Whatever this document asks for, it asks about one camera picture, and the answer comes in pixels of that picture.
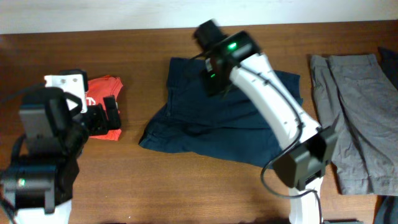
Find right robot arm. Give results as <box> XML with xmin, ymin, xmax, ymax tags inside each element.
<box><xmin>193</xmin><ymin>20</ymin><xmax>337</xmax><ymax>223</ymax></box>

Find dark garment at right edge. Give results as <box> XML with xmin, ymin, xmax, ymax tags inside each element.
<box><xmin>378</xmin><ymin>47</ymin><xmax>397</xmax><ymax>89</ymax></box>

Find grey shorts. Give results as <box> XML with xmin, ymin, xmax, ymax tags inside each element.
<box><xmin>310</xmin><ymin>54</ymin><xmax>397</xmax><ymax>196</ymax></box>

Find folded red printed t-shirt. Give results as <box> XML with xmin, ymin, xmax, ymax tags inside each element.
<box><xmin>85</xmin><ymin>75</ymin><xmax>123</xmax><ymax>141</ymax></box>

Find navy blue shorts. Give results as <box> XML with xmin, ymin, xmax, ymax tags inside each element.
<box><xmin>138</xmin><ymin>57</ymin><xmax>304</xmax><ymax>169</ymax></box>

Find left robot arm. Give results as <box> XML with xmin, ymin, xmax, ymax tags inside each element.
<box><xmin>1</xmin><ymin>87</ymin><xmax>121</xmax><ymax>223</ymax></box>

